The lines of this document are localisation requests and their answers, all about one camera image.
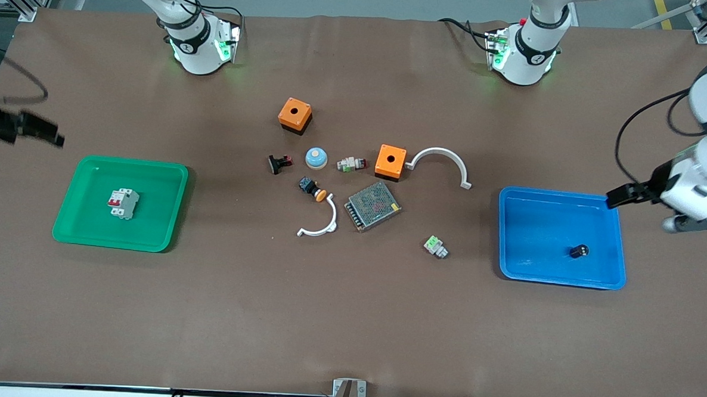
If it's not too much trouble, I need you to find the white circuit breaker red switch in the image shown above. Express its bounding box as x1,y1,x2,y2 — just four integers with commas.
106,187,141,220

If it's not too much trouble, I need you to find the blue plastic tray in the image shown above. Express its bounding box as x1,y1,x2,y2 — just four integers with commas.
495,185,631,291

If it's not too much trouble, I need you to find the green plastic tray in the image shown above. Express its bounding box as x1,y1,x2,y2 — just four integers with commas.
51,154,190,255

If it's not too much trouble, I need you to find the green white terminal block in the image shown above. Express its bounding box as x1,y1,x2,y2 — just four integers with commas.
423,235,449,260

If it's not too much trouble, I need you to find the orange button box black base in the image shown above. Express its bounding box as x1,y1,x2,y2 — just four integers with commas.
277,97,314,137
374,144,408,182

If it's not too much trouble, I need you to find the metal mesh power supply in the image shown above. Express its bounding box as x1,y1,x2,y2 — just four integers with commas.
343,180,403,234

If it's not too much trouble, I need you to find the black push button orange head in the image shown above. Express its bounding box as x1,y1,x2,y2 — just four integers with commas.
298,176,328,203

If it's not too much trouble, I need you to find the blue white round button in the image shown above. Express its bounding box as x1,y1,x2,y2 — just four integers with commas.
305,147,330,170

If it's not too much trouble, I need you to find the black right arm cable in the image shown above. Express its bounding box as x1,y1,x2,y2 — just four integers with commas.
0,49,51,106

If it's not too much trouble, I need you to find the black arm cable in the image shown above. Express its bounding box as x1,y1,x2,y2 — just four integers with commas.
613,85,707,188
0,49,51,106

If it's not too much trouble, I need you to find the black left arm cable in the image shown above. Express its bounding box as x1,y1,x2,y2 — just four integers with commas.
613,85,707,188

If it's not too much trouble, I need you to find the large white half-ring clamp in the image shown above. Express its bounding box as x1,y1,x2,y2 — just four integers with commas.
404,146,474,191

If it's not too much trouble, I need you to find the black right base cable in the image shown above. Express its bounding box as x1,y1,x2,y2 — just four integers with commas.
154,0,246,45

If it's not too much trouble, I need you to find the black base cable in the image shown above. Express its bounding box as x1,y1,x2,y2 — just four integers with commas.
436,17,498,54
154,0,246,45

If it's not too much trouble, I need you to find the black left base cable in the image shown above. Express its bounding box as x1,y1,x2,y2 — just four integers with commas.
436,17,498,54

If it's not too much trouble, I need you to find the small white half-ring clamp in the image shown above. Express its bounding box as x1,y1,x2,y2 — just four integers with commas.
296,194,339,240

